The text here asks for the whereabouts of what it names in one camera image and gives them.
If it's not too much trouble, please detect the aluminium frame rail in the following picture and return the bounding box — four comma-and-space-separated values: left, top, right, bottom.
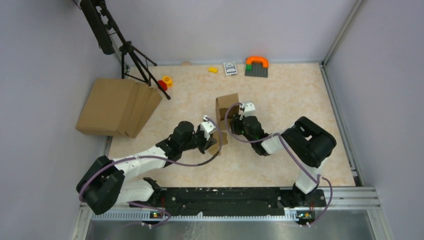
76, 136, 390, 240

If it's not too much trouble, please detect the yellow round toy disc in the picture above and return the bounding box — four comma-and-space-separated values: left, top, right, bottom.
162, 75, 174, 88

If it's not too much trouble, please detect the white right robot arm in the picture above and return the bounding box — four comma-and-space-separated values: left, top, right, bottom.
229, 114, 337, 206

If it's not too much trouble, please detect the orange arch toy piece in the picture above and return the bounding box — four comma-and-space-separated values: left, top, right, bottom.
245, 56, 269, 68

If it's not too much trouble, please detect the red round toy disc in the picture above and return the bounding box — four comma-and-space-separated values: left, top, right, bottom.
158, 80, 168, 91

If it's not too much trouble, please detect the brown cardboard box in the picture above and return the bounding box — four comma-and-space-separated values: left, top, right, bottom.
208, 93, 239, 155

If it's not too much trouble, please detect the stack of folded cardboard boxes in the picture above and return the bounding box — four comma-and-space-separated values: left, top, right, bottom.
75, 78, 163, 138

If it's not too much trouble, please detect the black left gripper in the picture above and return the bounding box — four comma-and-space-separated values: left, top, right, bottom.
181, 124, 217, 155

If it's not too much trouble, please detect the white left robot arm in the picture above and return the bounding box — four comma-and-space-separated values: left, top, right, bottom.
76, 116, 219, 215

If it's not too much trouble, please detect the yellow toy block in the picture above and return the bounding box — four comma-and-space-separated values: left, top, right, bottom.
208, 67, 218, 74

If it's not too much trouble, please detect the blue playing card deck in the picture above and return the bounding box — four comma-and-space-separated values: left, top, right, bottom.
223, 61, 238, 76

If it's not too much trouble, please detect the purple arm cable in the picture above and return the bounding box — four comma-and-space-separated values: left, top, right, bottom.
78, 115, 223, 229
224, 102, 334, 227

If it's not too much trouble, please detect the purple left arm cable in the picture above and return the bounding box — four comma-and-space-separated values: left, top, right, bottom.
78, 115, 223, 229

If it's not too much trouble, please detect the grey building baseplate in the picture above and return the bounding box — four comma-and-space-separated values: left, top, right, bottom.
244, 63, 268, 78

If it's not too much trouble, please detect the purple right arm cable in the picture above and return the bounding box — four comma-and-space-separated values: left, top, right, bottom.
224, 102, 334, 227

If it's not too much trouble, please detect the black camera tripod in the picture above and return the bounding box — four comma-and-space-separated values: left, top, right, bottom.
74, 0, 171, 100

